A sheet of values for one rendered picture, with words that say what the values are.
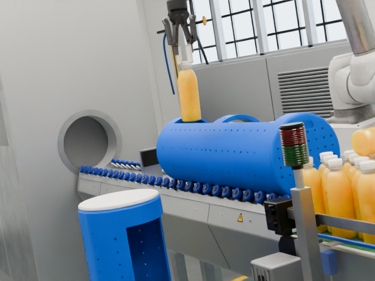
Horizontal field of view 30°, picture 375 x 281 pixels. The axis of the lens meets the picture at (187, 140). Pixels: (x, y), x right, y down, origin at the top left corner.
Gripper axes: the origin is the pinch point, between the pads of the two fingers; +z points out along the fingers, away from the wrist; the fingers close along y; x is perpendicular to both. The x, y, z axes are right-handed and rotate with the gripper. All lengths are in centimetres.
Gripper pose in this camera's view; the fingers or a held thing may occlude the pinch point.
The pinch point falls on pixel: (184, 54)
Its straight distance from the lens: 258.9
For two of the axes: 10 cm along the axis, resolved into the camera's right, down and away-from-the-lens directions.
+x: 4.7, 0.3, -8.8
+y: -8.7, 1.8, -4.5
